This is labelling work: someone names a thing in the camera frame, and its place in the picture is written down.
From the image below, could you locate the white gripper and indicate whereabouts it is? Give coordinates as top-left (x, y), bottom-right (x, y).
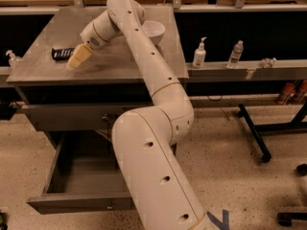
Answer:
top-left (66, 20), bottom-right (112, 69)

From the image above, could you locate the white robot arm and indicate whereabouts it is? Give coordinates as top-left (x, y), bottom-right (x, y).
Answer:
top-left (67, 0), bottom-right (220, 230)

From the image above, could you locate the grey wooden drawer cabinet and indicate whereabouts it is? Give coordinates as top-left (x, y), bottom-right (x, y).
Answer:
top-left (7, 5), bottom-right (190, 216)

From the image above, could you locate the closed grey top drawer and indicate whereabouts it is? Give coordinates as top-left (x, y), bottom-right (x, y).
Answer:
top-left (21, 102), bottom-right (152, 131)

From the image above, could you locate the open grey middle drawer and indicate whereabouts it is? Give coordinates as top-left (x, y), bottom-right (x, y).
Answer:
top-left (27, 130), bottom-right (134, 215)

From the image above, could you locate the small clear pump bottle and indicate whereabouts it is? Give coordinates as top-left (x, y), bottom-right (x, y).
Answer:
top-left (6, 50), bottom-right (21, 69)

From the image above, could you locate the white ceramic bowl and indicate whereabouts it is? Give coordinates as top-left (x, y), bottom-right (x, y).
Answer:
top-left (142, 20), bottom-right (165, 45)

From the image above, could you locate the white pump lotion bottle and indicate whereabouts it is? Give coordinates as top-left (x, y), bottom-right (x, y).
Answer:
top-left (192, 37), bottom-right (206, 68)

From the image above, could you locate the black metal stand leg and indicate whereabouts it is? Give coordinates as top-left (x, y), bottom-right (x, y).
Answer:
top-left (238, 103), bottom-right (272, 163)

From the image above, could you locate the crumpled clear plastic wrapper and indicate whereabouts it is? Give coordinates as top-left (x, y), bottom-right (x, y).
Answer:
top-left (260, 57), bottom-right (277, 68)

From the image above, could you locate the orange spray bottle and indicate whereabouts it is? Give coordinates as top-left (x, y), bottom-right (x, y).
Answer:
top-left (276, 82), bottom-right (295, 104)
top-left (292, 80), bottom-right (307, 104)

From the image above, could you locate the black chair caster base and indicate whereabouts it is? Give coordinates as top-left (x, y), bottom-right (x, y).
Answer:
top-left (276, 163), bottom-right (307, 227)

